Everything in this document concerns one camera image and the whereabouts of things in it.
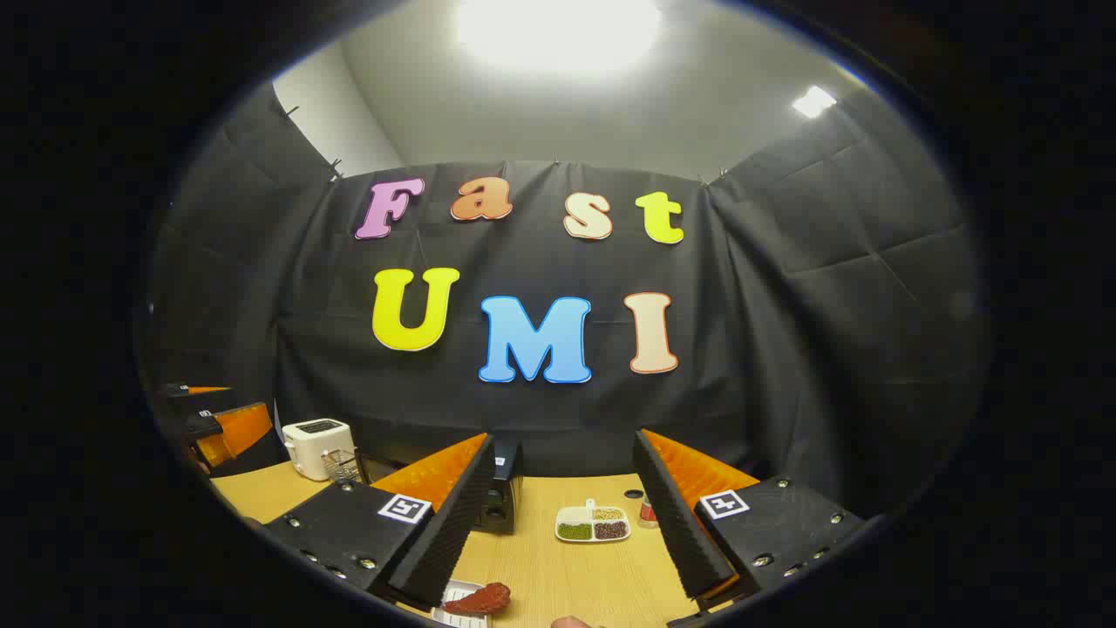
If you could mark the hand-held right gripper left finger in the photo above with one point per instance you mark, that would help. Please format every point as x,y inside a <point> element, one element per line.
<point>453,523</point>

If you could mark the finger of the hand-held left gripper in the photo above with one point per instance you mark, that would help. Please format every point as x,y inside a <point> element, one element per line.
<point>187,399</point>
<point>240,432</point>

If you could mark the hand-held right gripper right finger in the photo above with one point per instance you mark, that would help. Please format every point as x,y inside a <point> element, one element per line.
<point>676,523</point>

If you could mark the black electric oven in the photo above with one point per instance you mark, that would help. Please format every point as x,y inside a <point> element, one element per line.
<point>504,488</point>

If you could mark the red raw meat steak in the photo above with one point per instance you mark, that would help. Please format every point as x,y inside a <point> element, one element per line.
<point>479,599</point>

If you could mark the clear bottle with red label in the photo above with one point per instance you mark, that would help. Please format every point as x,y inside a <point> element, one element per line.
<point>648,515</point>

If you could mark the pile of dark red beans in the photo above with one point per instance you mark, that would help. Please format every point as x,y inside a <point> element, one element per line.
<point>610,529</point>

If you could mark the pile of yellow beans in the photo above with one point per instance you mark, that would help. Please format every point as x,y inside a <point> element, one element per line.
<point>608,514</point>

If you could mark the white toaster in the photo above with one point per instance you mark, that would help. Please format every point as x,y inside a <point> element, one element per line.
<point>316,445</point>

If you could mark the white divided plate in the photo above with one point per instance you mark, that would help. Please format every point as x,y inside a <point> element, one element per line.
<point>593,523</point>

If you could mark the white tray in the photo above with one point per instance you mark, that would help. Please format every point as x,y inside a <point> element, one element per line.
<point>458,617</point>

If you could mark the pile of green beans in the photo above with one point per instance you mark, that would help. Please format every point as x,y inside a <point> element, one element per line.
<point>575,530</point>

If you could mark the black backdrop cloth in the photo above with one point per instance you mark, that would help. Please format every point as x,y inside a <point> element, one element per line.
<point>523,253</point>

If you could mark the small ceiling light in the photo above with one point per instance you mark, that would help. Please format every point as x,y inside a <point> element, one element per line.
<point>813,101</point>

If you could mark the large ceiling light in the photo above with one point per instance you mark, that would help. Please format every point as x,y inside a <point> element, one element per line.
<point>558,30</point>

